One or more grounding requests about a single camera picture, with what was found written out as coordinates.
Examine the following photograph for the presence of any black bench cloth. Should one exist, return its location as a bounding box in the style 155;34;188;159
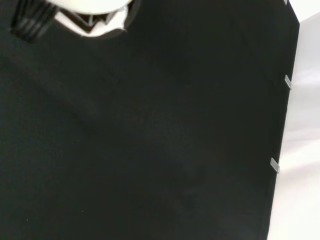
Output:
0;0;301;240

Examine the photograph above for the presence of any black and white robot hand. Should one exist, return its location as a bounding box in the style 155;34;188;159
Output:
9;0;142;44

